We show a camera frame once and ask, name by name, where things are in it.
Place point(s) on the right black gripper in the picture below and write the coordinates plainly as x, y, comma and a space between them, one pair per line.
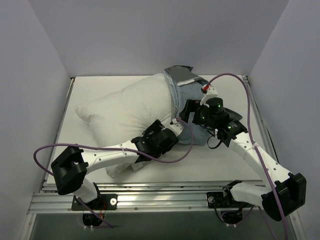
188, 110

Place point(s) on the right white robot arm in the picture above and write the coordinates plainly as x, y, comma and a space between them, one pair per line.
283, 193

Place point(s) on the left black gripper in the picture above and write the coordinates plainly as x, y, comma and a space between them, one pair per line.
153, 127

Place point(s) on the white pillow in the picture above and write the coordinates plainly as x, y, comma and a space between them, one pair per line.
123, 115

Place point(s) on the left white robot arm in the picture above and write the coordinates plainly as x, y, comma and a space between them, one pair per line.
71, 167

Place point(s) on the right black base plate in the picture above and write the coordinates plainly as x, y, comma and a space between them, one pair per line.
217, 200

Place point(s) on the right aluminium side rail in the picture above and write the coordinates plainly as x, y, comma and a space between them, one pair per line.
263, 130

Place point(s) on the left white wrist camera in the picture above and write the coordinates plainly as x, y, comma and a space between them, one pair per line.
175, 126

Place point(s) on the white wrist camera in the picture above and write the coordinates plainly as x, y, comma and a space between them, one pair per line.
175, 126
208, 92

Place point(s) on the aluminium front rail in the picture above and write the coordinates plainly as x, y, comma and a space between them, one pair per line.
131, 198

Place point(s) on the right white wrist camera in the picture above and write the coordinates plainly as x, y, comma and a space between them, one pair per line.
208, 92

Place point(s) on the grey striped pillowcase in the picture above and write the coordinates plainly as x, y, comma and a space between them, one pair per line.
183, 84

